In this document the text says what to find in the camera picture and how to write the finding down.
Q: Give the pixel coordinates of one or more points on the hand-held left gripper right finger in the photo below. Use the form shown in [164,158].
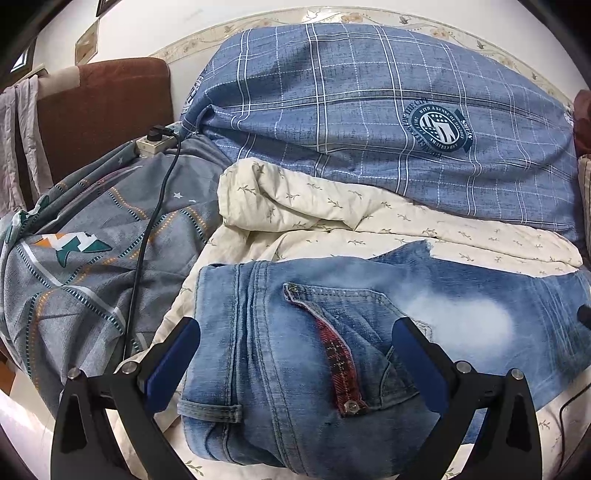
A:
[418,364]

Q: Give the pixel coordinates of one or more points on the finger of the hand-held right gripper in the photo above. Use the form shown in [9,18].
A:
[585,317]

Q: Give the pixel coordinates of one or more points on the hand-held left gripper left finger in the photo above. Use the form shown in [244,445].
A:
[173,360]

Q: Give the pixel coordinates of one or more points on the blue denim pants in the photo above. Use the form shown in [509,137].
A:
[286,332]

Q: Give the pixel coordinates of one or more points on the grey patterned blanket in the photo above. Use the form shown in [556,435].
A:
[92,286]

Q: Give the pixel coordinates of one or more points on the striped beige cushion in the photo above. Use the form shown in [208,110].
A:
[586,194]

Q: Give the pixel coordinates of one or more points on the cream floral quilt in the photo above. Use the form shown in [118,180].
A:
[323,207]

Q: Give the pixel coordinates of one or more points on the shiny brown bag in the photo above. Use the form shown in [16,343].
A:
[584,115]

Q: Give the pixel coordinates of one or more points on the white power strip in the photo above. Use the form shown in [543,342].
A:
[150,146]

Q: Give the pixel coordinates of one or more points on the brown upholstered headboard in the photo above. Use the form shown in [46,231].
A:
[106,106]

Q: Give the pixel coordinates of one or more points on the lilac hanging cloth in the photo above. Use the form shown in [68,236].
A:
[27,138]

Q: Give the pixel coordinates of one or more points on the blue plaid sofa cover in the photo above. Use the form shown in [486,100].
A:
[323,92]

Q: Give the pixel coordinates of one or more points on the wooden glazed door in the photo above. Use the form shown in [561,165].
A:
[23,57]

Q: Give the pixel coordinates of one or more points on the framed horse painting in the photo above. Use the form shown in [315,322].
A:
[104,5]

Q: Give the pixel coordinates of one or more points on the small framed wall plaque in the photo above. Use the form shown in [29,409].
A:
[87,46]

